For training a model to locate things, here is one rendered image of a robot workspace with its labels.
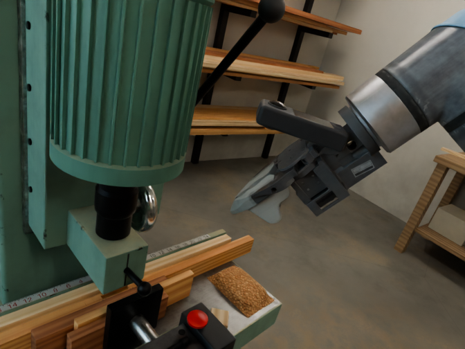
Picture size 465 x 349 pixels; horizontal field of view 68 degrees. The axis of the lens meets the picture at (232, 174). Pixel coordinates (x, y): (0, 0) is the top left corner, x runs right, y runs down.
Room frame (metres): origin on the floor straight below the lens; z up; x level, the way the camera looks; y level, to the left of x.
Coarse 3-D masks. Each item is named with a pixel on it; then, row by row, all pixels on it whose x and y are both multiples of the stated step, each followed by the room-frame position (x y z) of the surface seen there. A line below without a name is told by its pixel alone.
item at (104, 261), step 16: (80, 208) 0.47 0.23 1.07; (80, 224) 0.43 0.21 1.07; (80, 240) 0.43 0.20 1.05; (96, 240) 0.41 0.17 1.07; (112, 240) 0.41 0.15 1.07; (128, 240) 0.42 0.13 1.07; (144, 240) 0.43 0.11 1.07; (80, 256) 0.42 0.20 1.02; (96, 256) 0.39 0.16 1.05; (112, 256) 0.38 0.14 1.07; (128, 256) 0.40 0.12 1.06; (144, 256) 0.42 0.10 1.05; (96, 272) 0.39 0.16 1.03; (112, 272) 0.38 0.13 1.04; (144, 272) 0.43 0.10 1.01; (112, 288) 0.38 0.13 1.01
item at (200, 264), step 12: (240, 240) 0.69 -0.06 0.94; (252, 240) 0.71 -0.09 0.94; (204, 252) 0.61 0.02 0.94; (216, 252) 0.62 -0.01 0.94; (228, 252) 0.64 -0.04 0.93; (240, 252) 0.68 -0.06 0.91; (180, 264) 0.56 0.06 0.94; (192, 264) 0.57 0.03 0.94; (204, 264) 0.59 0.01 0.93; (216, 264) 0.62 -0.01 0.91; (144, 276) 0.50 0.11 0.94; (156, 276) 0.50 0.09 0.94; (168, 276) 0.52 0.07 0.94; (84, 300) 0.41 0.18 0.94; (60, 312) 0.38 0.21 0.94; (72, 312) 0.38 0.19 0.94; (24, 324) 0.34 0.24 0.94; (36, 324) 0.35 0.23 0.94; (0, 336) 0.32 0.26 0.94; (12, 336) 0.32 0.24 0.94; (24, 336) 0.33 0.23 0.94; (0, 348) 0.31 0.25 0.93; (12, 348) 0.32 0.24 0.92; (24, 348) 0.33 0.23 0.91
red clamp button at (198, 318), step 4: (192, 312) 0.36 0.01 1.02; (196, 312) 0.36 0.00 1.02; (200, 312) 0.37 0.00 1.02; (204, 312) 0.37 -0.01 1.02; (188, 316) 0.35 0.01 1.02; (192, 316) 0.35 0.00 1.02; (196, 316) 0.36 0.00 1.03; (200, 316) 0.36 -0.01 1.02; (204, 316) 0.36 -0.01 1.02; (188, 320) 0.35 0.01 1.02; (192, 320) 0.35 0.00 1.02; (196, 320) 0.35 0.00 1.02; (200, 320) 0.35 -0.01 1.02; (204, 320) 0.35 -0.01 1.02; (192, 324) 0.34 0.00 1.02; (196, 324) 0.34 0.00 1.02; (200, 324) 0.35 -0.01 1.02; (204, 324) 0.35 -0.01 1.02; (196, 328) 0.34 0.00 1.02; (200, 328) 0.34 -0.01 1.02
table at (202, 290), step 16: (208, 272) 0.60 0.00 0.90; (192, 288) 0.54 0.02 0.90; (208, 288) 0.55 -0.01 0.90; (176, 304) 0.49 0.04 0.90; (192, 304) 0.50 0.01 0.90; (208, 304) 0.51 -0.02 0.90; (224, 304) 0.52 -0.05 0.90; (272, 304) 0.55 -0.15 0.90; (160, 320) 0.45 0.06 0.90; (176, 320) 0.45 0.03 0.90; (240, 320) 0.49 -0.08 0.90; (256, 320) 0.50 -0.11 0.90; (272, 320) 0.55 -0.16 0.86; (240, 336) 0.47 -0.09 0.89; (256, 336) 0.51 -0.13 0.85
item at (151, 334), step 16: (160, 288) 0.42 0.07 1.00; (112, 304) 0.37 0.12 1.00; (128, 304) 0.38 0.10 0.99; (144, 304) 0.40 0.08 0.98; (160, 304) 0.42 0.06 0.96; (112, 320) 0.36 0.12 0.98; (128, 320) 0.38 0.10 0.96; (144, 320) 0.38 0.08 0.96; (112, 336) 0.36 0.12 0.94; (128, 336) 0.38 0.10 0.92; (144, 336) 0.36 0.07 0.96
